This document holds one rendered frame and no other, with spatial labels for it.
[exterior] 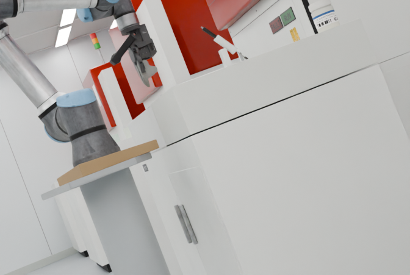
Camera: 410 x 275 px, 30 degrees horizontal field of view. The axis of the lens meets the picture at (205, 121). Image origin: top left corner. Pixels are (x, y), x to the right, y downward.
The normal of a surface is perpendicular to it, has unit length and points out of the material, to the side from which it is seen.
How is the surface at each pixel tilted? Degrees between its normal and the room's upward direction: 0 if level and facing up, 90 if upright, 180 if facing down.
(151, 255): 90
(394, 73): 90
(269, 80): 90
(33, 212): 90
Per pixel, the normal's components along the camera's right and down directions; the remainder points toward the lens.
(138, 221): 0.58, -0.25
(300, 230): 0.24, -0.11
